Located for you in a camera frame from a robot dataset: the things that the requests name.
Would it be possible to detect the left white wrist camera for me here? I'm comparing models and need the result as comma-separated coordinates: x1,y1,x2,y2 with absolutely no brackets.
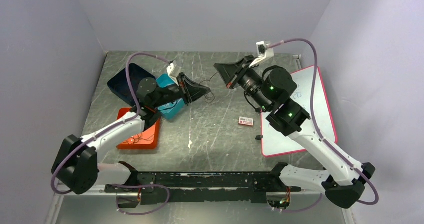
166,61,181,83

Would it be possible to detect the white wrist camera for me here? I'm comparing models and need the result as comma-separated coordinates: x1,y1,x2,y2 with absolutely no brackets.
166,61,181,83
249,41,274,69

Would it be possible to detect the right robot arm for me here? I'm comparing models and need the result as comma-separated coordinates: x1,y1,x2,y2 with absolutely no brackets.
214,55,376,209

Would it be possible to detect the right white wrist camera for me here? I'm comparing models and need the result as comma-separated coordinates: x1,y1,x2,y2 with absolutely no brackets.
249,41,274,69

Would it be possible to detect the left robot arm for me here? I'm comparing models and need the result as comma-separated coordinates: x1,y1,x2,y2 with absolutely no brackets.
50,72,211,195

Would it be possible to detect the orange tray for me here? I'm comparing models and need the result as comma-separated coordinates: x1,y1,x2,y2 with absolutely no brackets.
116,119,161,150

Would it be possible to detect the red white small box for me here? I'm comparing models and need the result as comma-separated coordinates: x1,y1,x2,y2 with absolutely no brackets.
238,116,254,127

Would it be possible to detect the pink framed whiteboard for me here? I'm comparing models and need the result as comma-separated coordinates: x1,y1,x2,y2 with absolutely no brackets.
260,64,338,158

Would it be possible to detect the brown thin cable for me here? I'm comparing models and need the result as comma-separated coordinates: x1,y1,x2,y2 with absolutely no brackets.
131,132,157,145

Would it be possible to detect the teal tray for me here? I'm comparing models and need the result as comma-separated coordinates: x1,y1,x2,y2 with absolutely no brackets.
156,74,185,120

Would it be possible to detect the navy blue tray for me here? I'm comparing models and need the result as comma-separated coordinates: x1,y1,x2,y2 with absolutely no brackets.
107,63,156,107

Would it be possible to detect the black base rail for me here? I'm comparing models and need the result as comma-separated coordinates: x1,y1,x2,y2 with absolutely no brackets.
104,171,301,205

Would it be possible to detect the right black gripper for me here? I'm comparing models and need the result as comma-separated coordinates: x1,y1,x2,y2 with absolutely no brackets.
214,55,272,111

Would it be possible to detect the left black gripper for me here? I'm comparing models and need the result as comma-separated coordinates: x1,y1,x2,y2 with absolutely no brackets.
152,72,211,108

